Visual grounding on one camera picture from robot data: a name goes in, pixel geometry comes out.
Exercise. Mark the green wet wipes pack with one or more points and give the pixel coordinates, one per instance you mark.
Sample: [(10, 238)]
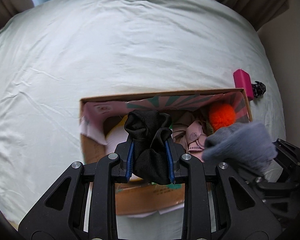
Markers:
[(170, 186)]

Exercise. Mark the pink soft pouch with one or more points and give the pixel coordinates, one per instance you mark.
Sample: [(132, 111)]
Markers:
[(242, 80)]

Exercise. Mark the pale green bed sheet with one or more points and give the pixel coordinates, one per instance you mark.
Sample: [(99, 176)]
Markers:
[(61, 51)]

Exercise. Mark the black sock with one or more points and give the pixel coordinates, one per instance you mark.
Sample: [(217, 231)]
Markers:
[(149, 131)]

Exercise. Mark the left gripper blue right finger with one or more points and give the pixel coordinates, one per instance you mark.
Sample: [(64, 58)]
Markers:
[(218, 203)]

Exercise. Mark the yellow rimmed white mesh pad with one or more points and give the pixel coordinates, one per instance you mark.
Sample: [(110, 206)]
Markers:
[(116, 136)]

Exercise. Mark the cardboard box with pink lining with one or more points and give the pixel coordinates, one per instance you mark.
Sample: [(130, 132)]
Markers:
[(99, 114)]

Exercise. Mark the orange green fluffy pompom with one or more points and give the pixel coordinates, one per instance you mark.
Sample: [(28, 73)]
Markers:
[(221, 114)]

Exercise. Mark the black white patterned scrunchie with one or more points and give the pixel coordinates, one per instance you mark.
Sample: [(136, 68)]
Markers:
[(258, 88)]

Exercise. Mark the grey fluffy soft toy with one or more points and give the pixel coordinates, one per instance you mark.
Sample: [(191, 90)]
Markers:
[(249, 144)]

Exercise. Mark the pink patterned cloth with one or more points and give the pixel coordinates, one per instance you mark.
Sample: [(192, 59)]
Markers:
[(192, 138)]

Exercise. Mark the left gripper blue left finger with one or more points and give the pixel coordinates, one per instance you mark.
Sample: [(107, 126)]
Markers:
[(80, 204)]

